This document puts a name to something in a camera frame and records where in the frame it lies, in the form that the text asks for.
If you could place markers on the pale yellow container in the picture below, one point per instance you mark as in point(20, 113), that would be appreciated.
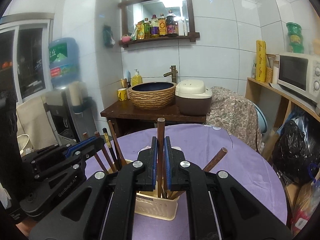
point(315, 46)

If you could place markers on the green hanging pouch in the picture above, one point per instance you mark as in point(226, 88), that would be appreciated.
point(108, 36)

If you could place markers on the red printed bag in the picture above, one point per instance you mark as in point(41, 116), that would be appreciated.
point(303, 212)

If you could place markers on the beige perforated utensil holder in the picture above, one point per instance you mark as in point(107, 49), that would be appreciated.
point(155, 207)

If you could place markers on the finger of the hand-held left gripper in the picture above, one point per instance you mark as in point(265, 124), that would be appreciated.
point(75, 161)
point(82, 146)

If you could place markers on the green bottle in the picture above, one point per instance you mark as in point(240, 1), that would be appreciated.
point(147, 28)

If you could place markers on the cream cloth cover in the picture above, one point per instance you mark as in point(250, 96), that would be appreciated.
point(35, 120)

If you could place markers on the grey water dispenser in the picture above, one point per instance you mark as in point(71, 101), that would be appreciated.
point(62, 115)

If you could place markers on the paisley cloth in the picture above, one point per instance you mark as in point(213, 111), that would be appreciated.
point(230, 110)

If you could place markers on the amber sauce bottle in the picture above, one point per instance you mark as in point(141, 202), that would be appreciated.
point(162, 26)

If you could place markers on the black chopstick with gold band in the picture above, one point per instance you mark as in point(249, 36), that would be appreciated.
point(113, 155)

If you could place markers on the metal framed window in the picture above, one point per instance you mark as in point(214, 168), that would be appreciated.
point(30, 55)

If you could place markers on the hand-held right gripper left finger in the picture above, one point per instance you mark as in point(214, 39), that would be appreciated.
point(154, 160)

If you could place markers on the woven-look wash basin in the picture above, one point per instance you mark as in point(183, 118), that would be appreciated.
point(152, 97)

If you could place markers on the paper cup dispenser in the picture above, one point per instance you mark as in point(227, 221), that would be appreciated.
point(76, 92)

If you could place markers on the black plastic bag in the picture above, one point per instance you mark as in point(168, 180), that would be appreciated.
point(290, 145)

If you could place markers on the dark wooden cabinet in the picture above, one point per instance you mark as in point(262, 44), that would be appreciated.
point(117, 112)

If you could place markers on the green and yellow refill pouch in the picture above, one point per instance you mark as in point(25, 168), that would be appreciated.
point(138, 31)

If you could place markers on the yellow oil bottle purple label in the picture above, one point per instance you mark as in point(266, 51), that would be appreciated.
point(154, 27)

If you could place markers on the wooden framed wall mirror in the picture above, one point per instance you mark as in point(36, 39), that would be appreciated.
point(155, 2)

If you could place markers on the dark soy sauce bottle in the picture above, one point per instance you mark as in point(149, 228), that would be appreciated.
point(172, 25)

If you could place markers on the cardboard box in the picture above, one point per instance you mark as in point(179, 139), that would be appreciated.
point(292, 192)

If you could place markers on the white microwave oven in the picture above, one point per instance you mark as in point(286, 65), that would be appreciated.
point(292, 72)

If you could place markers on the bronze faucet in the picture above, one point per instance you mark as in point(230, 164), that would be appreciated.
point(173, 73)

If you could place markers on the blue water jug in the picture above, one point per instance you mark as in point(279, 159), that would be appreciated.
point(62, 60)

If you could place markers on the clear jar with grains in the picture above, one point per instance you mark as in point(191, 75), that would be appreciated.
point(269, 72)

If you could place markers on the yellow mug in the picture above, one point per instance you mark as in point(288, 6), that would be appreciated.
point(122, 95)

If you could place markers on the light wooden shelf unit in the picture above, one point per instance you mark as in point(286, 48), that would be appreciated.
point(252, 92)

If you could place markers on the blue shiny bag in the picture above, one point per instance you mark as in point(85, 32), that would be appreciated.
point(300, 116)

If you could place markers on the white bottle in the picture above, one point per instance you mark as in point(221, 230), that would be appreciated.
point(180, 27)

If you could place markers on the cream and brown rice cooker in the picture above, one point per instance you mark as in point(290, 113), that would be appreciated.
point(192, 97)

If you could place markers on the yellow soap pump bottle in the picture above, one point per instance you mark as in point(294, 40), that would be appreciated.
point(136, 80)

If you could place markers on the light blue plastic tub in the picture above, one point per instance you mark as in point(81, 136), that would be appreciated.
point(262, 120)

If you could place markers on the yellow wrap roll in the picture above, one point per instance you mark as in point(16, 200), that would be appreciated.
point(261, 60)

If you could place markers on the purple floral tablecloth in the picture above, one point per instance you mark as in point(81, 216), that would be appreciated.
point(195, 142)

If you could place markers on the pink bowl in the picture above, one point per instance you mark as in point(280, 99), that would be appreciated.
point(125, 38)

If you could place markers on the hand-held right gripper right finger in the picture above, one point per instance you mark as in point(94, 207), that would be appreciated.
point(168, 162)

